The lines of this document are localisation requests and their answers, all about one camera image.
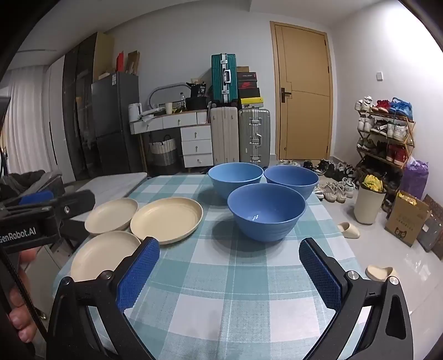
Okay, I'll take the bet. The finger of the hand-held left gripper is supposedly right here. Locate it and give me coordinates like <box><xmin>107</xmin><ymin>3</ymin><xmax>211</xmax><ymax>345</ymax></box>
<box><xmin>52</xmin><ymin>190</ymin><xmax>97</xmax><ymax>226</ymax></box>
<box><xmin>0</xmin><ymin>191</ymin><xmax>56</xmax><ymax>213</ymax></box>

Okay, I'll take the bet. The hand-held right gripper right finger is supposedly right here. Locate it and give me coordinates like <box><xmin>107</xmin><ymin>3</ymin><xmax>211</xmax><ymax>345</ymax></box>
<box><xmin>298</xmin><ymin>237</ymin><xmax>415</xmax><ymax>360</ymax></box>

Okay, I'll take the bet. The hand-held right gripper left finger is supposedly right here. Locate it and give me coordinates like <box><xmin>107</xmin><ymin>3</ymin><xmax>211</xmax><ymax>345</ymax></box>
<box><xmin>46</xmin><ymin>236</ymin><xmax>161</xmax><ymax>360</ymax></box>

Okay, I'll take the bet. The small cream plate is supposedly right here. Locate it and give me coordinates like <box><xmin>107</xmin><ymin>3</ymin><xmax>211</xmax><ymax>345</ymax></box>
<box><xmin>84</xmin><ymin>197</ymin><xmax>139</xmax><ymax>236</ymax></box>
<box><xmin>70</xmin><ymin>230</ymin><xmax>142</xmax><ymax>282</ymax></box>

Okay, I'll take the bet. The large cream plate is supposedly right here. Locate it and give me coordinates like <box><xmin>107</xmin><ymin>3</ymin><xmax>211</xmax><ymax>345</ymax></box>
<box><xmin>130</xmin><ymin>197</ymin><xmax>204</xmax><ymax>246</ymax></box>

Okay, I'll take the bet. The blue bowl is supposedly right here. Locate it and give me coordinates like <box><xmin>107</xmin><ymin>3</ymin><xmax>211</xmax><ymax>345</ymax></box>
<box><xmin>208</xmin><ymin>162</ymin><xmax>264</xmax><ymax>200</ymax></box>
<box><xmin>227</xmin><ymin>183</ymin><xmax>307</xmax><ymax>242</ymax></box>
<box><xmin>264</xmin><ymin>165</ymin><xmax>320</xmax><ymax>201</ymax></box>

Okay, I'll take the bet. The person's left hand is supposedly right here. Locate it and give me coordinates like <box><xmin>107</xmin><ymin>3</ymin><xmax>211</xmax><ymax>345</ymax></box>
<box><xmin>7</xmin><ymin>247</ymin><xmax>38</xmax><ymax>343</ymax></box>

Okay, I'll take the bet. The beige slipper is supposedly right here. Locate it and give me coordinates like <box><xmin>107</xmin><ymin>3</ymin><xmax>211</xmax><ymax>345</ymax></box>
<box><xmin>337</xmin><ymin>222</ymin><xmax>361</xmax><ymax>239</ymax></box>
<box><xmin>366</xmin><ymin>265</ymin><xmax>398</xmax><ymax>282</ymax></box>

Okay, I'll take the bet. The teal checked tablecloth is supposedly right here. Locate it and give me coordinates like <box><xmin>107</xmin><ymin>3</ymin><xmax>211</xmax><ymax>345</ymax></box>
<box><xmin>52</xmin><ymin>173</ymin><xmax>367</xmax><ymax>360</ymax></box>

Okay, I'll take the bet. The white curtain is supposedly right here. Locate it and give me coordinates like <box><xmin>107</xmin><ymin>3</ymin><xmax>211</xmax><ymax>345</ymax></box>
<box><xmin>0</xmin><ymin>69</ymin><xmax>47</xmax><ymax>174</ymax></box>

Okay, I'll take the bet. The cream trash bin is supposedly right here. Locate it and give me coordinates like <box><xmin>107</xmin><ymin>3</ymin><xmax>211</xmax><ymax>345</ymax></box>
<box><xmin>354</xmin><ymin>183</ymin><xmax>387</xmax><ymax>224</ymax></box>

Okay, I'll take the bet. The pile of loose shoes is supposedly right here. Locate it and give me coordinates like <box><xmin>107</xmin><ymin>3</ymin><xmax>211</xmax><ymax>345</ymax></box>
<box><xmin>279</xmin><ymin>158</ymin><xmax>359</xmax><ymax>203</ymax></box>

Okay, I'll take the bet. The white wardrobe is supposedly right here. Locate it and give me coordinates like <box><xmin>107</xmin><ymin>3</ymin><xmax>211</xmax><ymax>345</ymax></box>
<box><xmin>44</xmin><ymin>55</ymin><xmax>67</xmax><ymax>174</ymax></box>

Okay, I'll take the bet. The dark glass wardrobe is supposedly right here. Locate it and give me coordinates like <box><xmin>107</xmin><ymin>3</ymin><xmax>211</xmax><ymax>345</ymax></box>
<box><xmin>62</xmin><ymin>35</ymin><xmax>104</xmax><ymax>181</ymax></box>

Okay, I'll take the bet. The grey fridge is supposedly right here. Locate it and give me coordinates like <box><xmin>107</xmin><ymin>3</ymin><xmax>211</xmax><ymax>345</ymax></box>
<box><xmin>92</xmin><ymin>71</ymin><xmax>141</xmax><ymax>175</ymax></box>

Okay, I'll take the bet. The woven laundry basket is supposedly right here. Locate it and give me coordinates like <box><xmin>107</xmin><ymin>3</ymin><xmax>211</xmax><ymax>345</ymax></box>
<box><xmin>149</xmin><ymin>136</ymin><xmax>178</xmax><ymax>167</ymax></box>

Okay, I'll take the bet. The printed cardboard box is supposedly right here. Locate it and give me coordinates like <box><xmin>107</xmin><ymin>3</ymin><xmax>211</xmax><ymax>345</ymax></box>
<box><xmin>385</xmin><ymin>190</ymin><xmax>432</xmax><ymax>247</ymax></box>

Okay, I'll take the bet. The yellow bag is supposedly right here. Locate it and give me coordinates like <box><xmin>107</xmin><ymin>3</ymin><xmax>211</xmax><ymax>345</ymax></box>
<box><xmin>361</xmin><ymin>175</ymin><xmax>385</xmax><ymax>193</ymax></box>

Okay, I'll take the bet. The white electric kettle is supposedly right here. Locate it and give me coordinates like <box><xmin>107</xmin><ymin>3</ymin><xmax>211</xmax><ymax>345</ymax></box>
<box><xmin>129</xmin><ymin>103</ymin><xmax>145</xmax><ymax>123</ymax></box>

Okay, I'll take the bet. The grey flat package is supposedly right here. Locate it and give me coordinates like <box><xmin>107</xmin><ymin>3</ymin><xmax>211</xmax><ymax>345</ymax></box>
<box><xmin>417</xmin><ymin>213</ymin><xmax>443</xmax><ymax>261</ymax></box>

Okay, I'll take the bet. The white desk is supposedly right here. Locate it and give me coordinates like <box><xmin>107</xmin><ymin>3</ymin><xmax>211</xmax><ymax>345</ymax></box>
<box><xmin>130</xmin><ymin>110</ymin><xmax>212</xmax><ymax>135</ymax></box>

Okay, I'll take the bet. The wooden shoe rack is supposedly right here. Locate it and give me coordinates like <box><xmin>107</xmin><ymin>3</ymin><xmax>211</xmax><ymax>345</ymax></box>
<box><xmin>356</xmin><ymin>104</ymin><xmax>416</xmax><ymax>210</ymax></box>

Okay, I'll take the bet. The brown patterned flat box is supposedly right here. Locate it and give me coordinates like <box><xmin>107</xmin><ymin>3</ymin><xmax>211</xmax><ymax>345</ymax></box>
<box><xmin>424</xmin><ymin>194</ymin><xmax>443</xmax><ymax>218</ymax></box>

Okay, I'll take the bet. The white drawer cabinet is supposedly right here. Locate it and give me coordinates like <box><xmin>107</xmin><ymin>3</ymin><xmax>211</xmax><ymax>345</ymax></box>
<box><xmin>181</xmin><ymin>125</ymin><xmax>214</xmax><ymax>168</ymax></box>

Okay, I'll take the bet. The purple plastic bag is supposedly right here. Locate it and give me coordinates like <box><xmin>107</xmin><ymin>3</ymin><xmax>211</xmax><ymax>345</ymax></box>
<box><xmin>403</xmin><ymin>160</ymin><xmax>429</xmax><ymax>200</ymax></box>

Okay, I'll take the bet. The tall tan cardboard sheet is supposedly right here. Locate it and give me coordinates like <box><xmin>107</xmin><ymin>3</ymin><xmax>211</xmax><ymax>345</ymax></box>
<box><xmin>93</xmin><ymin>33</ymin><xmax>115</xmax><ymax>81</ymax></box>

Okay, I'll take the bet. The silver suitcase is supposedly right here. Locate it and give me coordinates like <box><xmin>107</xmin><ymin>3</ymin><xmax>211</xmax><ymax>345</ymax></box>
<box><xmin>238</xmin><ymin>108</ymin><xmax>271</xmax><ymax>165</ymax></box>

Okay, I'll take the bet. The beige suitcase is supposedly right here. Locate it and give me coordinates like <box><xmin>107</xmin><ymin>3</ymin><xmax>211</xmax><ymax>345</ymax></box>
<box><xmin>210</xmin><ymin>107</ymin><xmax>239</xmax><ymax>166</ymax></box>

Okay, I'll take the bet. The black bag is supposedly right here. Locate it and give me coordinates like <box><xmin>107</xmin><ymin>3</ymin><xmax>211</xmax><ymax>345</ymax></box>
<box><xmin>186</xmin><ymin>81</ymin><xmax>209</xmax><ymax>110</ymax></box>

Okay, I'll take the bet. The collection of sneakers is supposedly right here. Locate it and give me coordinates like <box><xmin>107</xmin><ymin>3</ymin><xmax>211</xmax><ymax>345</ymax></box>
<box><xmin>355</xmin><ymin>95</ymin><xmax>414</xmax><ymax>167</ymax></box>

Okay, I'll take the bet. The blue plastic bag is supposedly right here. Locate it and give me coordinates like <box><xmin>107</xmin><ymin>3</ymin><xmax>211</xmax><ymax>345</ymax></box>
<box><xmin>389</xmin><ymin>97</ymin><xmax>413</xmax><ymax>120</ymax></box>

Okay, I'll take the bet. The tan wooden door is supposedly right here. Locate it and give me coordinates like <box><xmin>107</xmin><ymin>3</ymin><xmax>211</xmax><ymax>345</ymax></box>
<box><xmin>271</xmin><ymin>21</ymin><xmax>335</xmax><ymax>161</ymax></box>

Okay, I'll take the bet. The teal suitcase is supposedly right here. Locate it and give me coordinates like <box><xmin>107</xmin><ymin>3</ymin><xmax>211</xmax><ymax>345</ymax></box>
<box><xmin>211</xmin><ymin>53</ymin><xmax>238</xmax><ymax>104</ymax></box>

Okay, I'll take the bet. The grey curved frame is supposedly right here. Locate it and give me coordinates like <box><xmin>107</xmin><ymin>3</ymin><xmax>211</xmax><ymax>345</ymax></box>
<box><xmin>149</xmin><ymin>83</ymin><xmax>192</xmax><ymax>108</ymax></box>

